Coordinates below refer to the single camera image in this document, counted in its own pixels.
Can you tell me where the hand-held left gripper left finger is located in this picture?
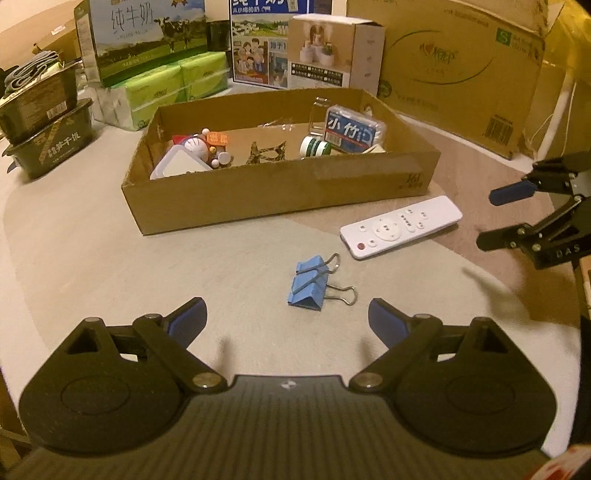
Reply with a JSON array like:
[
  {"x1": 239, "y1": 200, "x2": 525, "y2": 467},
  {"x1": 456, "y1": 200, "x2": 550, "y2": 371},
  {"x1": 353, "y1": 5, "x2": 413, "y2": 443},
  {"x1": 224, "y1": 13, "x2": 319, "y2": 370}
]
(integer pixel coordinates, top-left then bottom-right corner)
[{"x1": 67, "y1": 296, "x2": 228, "y2": 394}]

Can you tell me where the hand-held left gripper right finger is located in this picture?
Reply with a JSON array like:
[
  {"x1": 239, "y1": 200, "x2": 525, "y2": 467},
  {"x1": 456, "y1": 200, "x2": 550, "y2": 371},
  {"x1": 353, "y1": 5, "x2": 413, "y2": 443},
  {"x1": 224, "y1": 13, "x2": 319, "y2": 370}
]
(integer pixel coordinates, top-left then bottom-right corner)
[{"x1": 348, "y1": 298, "x2": 513, "y2": 394}]

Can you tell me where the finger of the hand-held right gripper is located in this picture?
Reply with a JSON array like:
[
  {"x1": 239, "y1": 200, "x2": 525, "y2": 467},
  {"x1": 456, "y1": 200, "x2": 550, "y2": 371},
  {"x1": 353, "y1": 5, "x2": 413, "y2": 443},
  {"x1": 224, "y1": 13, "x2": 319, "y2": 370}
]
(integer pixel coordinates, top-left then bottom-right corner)
[
  {"x1": 488, "y1": 157, "x2": 591, "y2": 207},
  {"x1": 475, "y1": 195, "x2": 591, "y2": 271}
]

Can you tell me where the blue binder clip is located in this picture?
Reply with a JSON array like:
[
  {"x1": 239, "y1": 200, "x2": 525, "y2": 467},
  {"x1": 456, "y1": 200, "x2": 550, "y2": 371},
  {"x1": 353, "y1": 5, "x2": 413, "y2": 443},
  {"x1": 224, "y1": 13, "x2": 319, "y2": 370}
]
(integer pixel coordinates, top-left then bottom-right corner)
[{"x1": 287, "y1": 253, "x2": 358, "y2": 311}]

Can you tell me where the shallow cardboard box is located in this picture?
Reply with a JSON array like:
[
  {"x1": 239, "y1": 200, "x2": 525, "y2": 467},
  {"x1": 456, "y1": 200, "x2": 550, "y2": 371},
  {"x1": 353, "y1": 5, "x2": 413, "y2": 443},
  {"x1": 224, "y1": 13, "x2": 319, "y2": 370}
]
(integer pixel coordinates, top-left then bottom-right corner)
[{"x1": 121, "y1": 88, "x2": 441, "y2": 236}]

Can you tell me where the clear plastic case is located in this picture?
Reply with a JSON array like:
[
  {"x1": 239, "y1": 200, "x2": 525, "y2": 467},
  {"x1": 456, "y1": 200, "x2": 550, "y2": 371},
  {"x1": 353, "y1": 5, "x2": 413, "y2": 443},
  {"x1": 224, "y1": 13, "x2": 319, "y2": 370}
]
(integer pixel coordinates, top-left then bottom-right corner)
[{"x1": 323, "y1": 104, "x2": 387, "y2": 153}]

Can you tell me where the blue cartoon cat toy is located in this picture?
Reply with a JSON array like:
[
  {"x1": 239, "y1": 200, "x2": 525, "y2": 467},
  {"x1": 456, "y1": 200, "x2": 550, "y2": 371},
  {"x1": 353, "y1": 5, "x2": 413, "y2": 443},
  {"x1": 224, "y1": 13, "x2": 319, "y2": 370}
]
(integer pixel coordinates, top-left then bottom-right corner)
[{"x1": 172, "y1": 128, "x2": 232, "y2": 169}]

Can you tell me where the white remote control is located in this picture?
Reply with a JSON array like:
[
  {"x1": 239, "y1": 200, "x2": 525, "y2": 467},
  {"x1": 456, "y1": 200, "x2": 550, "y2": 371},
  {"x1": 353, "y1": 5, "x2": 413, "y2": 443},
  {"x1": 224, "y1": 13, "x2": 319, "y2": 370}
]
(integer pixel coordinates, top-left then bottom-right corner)
[{"x1": 340, "y1": 195, "x2": 463, "y2": 260}]

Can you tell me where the white pole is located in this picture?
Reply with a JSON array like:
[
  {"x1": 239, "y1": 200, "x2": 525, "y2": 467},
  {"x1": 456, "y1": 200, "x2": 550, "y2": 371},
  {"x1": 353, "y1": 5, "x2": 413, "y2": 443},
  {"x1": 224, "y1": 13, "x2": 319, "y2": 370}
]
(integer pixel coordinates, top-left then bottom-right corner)
[{"x1": 537, "y1": 76, "x2": 578, "y2": 161}]

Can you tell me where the large brown cardboard box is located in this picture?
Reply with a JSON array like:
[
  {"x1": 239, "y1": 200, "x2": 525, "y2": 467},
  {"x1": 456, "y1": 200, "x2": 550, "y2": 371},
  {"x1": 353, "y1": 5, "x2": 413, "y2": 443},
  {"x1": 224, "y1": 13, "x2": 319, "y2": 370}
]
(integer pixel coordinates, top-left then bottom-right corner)
[{"x1": 346, "y1": 0, "x2": 546, "y2": 160}]

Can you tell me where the yellowish cardboard box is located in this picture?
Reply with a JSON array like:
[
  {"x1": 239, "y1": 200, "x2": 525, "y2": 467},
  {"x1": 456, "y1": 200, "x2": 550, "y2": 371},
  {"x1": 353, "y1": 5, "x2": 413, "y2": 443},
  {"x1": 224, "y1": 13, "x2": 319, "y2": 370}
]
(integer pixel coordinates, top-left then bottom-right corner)
[{"x1": 524, "y1": 7, "x2": 591, "y2": 160}]

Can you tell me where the white square container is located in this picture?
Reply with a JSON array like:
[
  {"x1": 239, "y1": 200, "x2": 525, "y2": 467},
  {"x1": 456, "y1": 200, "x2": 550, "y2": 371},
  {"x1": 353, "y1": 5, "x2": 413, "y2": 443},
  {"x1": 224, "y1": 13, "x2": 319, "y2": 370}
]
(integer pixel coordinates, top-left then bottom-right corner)
[{"x1": 150, "y1": 144, "x2": 213, "y2": 180}]

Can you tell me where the small green white bottle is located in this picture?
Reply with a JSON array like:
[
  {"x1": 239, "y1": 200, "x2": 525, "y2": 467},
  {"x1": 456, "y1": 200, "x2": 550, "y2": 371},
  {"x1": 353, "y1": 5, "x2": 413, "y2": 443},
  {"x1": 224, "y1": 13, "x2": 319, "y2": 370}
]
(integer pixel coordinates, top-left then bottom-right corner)
[{"x1": 299, "y1": 135, "x2": 331, "y2": 160}]

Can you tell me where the black instant rice bowl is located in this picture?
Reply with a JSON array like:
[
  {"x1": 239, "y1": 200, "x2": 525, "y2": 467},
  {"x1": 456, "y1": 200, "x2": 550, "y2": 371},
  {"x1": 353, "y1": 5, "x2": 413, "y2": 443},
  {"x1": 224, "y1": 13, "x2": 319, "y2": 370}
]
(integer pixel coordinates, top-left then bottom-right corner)
[
  {"x1": 4, "y1": 98, "x2": 96, "y2": 181},
  {"x1": 0, "y1": 60, "x2": 80, "y2": 145}
]

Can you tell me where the humidifier product box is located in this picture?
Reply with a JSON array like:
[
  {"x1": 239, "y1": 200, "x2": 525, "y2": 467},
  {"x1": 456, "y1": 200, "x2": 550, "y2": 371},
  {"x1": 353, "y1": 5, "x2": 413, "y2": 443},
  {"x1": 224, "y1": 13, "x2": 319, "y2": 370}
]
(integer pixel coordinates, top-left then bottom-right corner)
[{"x1": 287, "y1": 14, "x2": 387, "y2": 96}]

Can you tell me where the green tissue pack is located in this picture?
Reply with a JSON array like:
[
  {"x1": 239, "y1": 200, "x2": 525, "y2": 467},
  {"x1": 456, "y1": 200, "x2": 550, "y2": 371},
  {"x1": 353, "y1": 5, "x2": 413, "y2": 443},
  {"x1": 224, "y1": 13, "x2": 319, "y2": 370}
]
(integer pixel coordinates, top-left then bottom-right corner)
[{"x1": 95, "y1": 51, "x2": 230, "y2": 133}]

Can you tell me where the blue printed carton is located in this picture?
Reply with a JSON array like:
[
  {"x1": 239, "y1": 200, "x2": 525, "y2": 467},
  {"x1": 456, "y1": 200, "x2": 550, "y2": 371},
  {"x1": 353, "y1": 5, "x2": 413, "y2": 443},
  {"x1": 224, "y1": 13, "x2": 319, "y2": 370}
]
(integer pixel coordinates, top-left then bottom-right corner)
[{"x1": 229, "y1": 0, "x2": 334, "y2": 89}]

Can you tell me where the green milk carton box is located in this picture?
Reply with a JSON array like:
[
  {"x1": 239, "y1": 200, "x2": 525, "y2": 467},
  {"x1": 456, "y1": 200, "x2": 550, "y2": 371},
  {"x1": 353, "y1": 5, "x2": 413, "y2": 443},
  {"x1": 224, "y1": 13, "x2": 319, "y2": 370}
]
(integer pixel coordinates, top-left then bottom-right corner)
[{"x1": 74, "y1": 0, "x2": 209, "y2": 88}]

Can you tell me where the grey cloth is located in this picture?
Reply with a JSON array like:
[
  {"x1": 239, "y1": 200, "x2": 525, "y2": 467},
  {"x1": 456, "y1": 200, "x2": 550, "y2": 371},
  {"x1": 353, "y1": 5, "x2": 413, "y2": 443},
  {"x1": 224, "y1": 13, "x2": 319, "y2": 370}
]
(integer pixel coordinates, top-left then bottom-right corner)
[{"x1": 4, "y1": 51, "x2": 63, "y2": 95}]

